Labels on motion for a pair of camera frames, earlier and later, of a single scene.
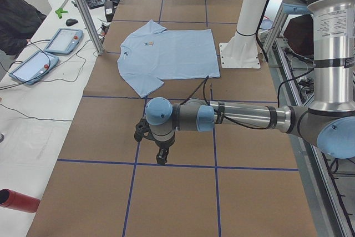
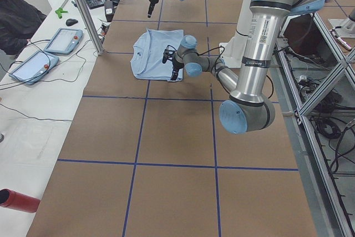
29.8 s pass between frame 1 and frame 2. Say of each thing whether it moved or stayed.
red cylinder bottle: stayed
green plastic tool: stayed
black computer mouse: stayed
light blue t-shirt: moved
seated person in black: stayed
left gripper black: moved
